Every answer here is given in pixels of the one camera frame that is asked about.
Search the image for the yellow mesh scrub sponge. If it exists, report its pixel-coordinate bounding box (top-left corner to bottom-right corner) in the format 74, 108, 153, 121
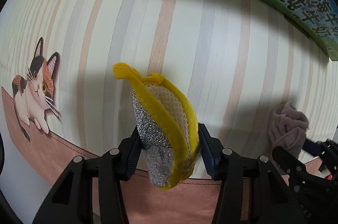
112, 62, 200, 190

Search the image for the purple cloth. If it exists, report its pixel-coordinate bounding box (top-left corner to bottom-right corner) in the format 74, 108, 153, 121
268, 102, 309, 159

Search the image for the striped tablecloth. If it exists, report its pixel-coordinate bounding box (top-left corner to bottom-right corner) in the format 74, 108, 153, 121
1, 0, 337, 223

